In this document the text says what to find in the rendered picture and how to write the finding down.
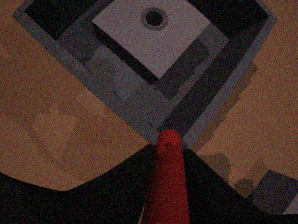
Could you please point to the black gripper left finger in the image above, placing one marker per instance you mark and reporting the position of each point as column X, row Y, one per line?
column 117, row 197

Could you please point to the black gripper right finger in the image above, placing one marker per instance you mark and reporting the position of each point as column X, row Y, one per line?
column 212, row 201

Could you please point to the red peg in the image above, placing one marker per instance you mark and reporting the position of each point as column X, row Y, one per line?
column 167, row 200

